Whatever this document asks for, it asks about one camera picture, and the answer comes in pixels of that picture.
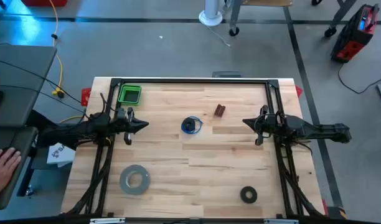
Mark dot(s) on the red and black tool case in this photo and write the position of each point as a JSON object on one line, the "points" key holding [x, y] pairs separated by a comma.
{"points": [[352, 37]]}

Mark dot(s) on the reddish brown connector block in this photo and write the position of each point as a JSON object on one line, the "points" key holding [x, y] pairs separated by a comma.
{"points": [[219, 110]]}

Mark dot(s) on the green plastic bin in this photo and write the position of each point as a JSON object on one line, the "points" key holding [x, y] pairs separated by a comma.
{"points": [[120, 95]]}

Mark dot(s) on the wheeled cart with wooden top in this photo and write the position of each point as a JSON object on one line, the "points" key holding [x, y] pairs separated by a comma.
{"points": [[235, 15]]}

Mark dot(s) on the white printed box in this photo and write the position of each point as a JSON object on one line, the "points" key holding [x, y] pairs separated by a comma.
{"points": [[58, 155]]}

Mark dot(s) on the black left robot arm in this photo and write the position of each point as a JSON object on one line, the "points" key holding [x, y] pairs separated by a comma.
{"points": [[84, 130]]}

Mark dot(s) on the dark grey desk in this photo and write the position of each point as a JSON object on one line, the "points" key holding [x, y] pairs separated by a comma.
{"points": [[22, 137]]}

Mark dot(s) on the silver frame bracket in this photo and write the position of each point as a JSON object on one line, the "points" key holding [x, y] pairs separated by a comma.
{"points": [[280, 221], [106, 220]]}

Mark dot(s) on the grey wheeled cart legs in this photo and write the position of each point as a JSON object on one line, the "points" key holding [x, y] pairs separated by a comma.
{"points": [[341, 14]]}

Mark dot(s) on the small black tape roll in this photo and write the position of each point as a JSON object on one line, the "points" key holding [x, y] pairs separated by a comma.
{"points": [[242, 195]]}

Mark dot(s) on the red floor bin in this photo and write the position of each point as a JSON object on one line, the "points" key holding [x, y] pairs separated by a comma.
{"points": [[44, 2]]}

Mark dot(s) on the black aluminium table frame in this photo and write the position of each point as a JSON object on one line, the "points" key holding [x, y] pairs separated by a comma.
{"points": [[193, 81]]}

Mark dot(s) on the red table clamp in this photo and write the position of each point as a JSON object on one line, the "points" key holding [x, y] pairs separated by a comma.
{"points": [[85, 97], [325, 207], [298, 91]]}

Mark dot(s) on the person's hand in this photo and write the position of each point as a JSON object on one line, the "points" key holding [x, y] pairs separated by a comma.
{"points": [[3, 168]]}

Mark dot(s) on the grey tape roll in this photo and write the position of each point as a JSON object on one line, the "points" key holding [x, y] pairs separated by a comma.
{"points": [[125, 180]]}

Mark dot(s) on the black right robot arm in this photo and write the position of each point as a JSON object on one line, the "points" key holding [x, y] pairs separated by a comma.
{"points": [[318, 130]]}

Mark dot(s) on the white pole base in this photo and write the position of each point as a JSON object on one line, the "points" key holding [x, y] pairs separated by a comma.
{"points": [[210, 12]]}

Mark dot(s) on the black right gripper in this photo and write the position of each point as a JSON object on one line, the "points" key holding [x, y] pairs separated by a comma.
{"points": [[266, 124]]}

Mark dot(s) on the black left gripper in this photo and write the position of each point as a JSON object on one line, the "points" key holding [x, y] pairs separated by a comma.
{"points": [[128, 124]]}

